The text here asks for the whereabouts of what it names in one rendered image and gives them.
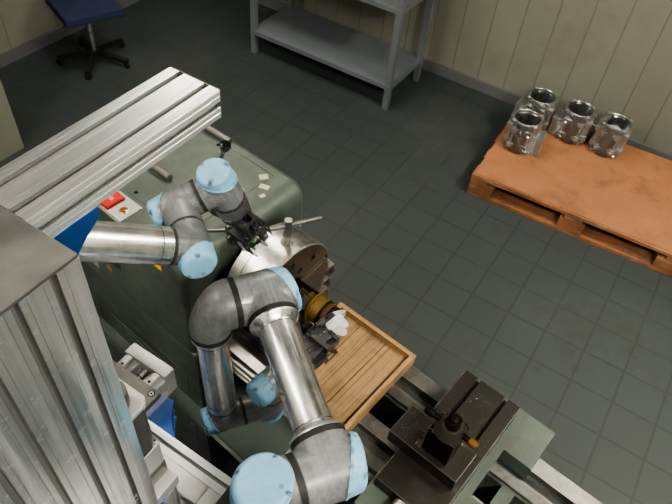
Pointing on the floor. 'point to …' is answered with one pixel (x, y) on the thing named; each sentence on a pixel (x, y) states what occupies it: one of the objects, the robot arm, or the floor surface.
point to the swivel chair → (77, 13)
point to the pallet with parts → (581, 178)
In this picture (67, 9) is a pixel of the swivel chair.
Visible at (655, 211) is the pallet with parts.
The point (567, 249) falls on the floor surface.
